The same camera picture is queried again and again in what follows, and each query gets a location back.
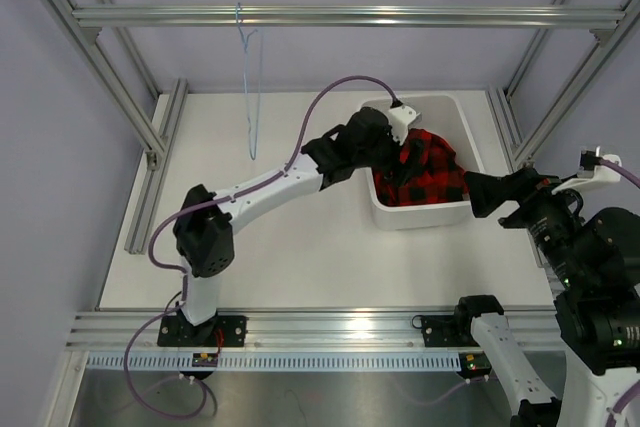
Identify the white slotted cable duct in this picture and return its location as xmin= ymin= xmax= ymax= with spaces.
xmin=86 ymin=352 xmax=461 ymax=372

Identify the light blue wire hanger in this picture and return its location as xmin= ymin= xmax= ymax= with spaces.
xmin=234 ymin=2 xmax=264 ymax=161

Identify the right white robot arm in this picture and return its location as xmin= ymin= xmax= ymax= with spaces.
xmin=452 ymin=167 xmax=639 ymax=426

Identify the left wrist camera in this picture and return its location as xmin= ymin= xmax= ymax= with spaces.
xmin=386 ymin=101 xmax=421 ymax=145

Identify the aluminium frame crossbar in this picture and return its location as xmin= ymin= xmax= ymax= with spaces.
xmin=72 ymin=5 xmax=626 ymax=30

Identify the right aluminium frame post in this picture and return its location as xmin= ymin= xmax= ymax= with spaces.
xmin=503 ymin=0 xmax=639 ymax=168

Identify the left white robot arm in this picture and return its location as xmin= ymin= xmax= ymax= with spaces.
xmin=173 ymin=105 xmax=422 ymax=346

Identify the red black plaid shirt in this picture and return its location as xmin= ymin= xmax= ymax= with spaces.
xmin=372 ymin=129 xmax=468 ymax=208

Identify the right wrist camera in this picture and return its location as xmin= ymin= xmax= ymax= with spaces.
xmin=552 ymin=146 xmax=622 ymax=195

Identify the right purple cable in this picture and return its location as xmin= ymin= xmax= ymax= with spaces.
xmin=399 ymin=156 xmax=640 ymax=427

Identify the aluminium frame post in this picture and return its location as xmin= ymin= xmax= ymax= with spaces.
xmin=40 ymin=0 xmax=167 ymax=170
xmin=503 ymin=0 xmax=639 ymax=168

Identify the left aluminium frame post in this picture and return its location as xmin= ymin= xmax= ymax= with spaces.
xmin=40 ymin=0 xmax=167 ymax=170

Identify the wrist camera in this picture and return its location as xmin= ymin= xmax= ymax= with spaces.
xmin=552 ymin=146 xmax=622 ymax=195
xmin=386 ymin=101 xmax=421 ymax=145

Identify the white plastic basket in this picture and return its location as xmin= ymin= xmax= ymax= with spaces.
xmin=365 ymin=93 xmax=484 ymax=231

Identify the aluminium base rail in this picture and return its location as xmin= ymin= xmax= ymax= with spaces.
xmin=65 ymin=308 xmax=564 ymax=352

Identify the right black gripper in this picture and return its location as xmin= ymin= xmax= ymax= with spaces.
xmin=464 ymin=165 xmax=591 ymax=288

